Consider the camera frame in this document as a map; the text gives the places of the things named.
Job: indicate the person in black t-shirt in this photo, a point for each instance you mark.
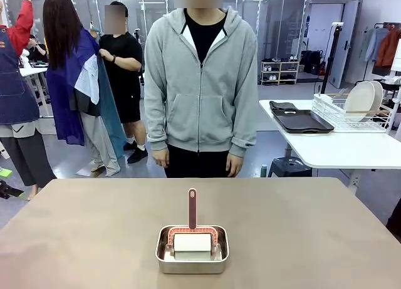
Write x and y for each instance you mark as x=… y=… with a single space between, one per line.
x=125 y=82

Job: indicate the white paper sheet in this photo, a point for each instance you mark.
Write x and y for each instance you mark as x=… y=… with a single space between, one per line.
x=83 y=172

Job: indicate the black tripod stand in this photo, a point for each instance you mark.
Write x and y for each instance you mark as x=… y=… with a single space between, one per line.
x=139 y=38

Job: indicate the dark folded cloth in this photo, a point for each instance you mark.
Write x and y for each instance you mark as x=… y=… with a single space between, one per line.
x=282 y=105

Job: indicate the green-black left gripper finger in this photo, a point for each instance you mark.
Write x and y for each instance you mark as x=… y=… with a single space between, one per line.
x=9 y=191
x=5 y=173

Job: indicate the person's right forearm grey sleeve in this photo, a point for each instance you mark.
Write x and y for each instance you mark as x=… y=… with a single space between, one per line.
x=155 y=129

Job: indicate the black backpack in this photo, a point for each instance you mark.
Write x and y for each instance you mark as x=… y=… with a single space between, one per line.
x=311 y=61

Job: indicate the mannequin with denim apron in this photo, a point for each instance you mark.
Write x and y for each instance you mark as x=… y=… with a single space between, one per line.
x=14 y=91

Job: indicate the light blue hanging shirt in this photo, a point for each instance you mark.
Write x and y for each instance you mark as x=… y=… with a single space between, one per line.
x=371 y=43

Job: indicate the person's left hand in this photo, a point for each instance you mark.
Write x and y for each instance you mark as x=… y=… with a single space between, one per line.
x=235 y=166

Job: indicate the dark bulky object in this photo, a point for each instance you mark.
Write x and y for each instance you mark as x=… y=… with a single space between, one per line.
x=394 y=221

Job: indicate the rectangular stainless steel container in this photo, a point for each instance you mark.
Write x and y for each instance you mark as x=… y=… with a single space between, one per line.
x=191 y=267

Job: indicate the person in blue cape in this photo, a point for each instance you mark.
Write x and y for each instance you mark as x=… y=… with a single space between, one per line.
x=65 y=91

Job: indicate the person's right hand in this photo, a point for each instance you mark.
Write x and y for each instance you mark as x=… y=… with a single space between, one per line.
x=161 y=158

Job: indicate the cream plate in rack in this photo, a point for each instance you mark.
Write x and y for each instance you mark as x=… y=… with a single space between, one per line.
x=360 y=101
x=379 y=94

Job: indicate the white background desk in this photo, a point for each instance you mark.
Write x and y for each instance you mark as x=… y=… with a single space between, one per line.
x=31 y=71

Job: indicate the grey door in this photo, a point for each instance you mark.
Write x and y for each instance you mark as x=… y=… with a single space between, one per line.
x=347 y=50

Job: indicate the person in grey hoodie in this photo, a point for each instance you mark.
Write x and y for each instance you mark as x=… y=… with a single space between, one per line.
x=200 y=97

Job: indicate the orange hanging jacket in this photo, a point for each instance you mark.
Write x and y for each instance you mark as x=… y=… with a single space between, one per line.
x=390 y=49

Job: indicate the white side table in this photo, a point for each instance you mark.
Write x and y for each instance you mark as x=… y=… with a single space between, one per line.
x=344 y=151

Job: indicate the seated person in black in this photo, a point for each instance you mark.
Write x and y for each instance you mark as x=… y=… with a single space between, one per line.
x=37 y=50

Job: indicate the white shoe rack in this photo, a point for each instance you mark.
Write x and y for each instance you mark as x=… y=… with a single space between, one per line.
x=279 y=72

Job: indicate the black flat tray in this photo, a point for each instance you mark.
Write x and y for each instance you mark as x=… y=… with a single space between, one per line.
x=300 y=121

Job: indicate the dark grey plastic stool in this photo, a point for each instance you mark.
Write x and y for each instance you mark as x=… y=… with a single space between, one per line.
x=289 y=166

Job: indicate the grey-green bottle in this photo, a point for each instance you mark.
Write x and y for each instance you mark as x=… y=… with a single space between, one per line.
x=264 y=171

